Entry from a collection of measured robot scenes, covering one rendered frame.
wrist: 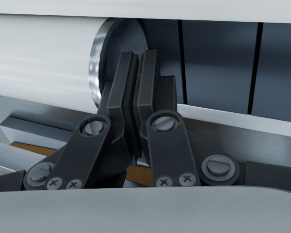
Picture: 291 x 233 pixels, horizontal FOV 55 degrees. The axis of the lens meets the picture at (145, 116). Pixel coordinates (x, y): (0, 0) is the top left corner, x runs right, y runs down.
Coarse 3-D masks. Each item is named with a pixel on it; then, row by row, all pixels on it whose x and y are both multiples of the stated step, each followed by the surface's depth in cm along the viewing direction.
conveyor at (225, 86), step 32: (160, 32) 15; (192, 32) 14; (224, 32) 14; (256, 32) 13; (288, 32) 12; (160, 64) 16; (192, 64) 16; (224, 64) 15; (256, 64) 15; (288, 64) 13; (192, 96) 17; (224, 96) 16; (256, 96) 15; (288, 96) 14
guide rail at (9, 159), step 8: (0, 144) 16; (0, 152) 16; (8, 152) 15; (16, 152) 15; (24, 152) 15; (32, 152) 15; (0, 160) 15; (8, 160) 15; (16, 160) 15; (24, 160) 15; (32, 160) 15; (40, 160) 15; (0, 168) 15; (8, 168) 15; (16, 168) 14; (24, 168) 14; (128, 184) 13; (136, 184) 13
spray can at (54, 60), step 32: (0, 32) 14; (32, 32) 14; (64, 32) 13; (96, 32) 12; (128, 32) 14; (0, 64) 14; (32, 64) 13; (64, 64) 13; (96, 64) 12; (32, 96) 15; (64, 96) 14; (96, 96) 12
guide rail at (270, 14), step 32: (0, 0) 13; (32, 0) 12; (64, 0) 12; (96, 0) 11; (128, 0) 11; (160, 0) 10; (192, 0) 10; (224, 0) 9; (256, 0) 9; (288, 0) 8
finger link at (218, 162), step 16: (144, 64) 11; (144, 80) 10; (160, 80) 12; (144, 96) 10; (160, 96) 11; (176, 96) 13; (144, 112) 10; (144, 128) 10; (144, 144) 10; (192, 144) 9; (208, 144) 9; (208, 160) 8; (224, 160) 8; (208, 176) 8; (224, 176) 8
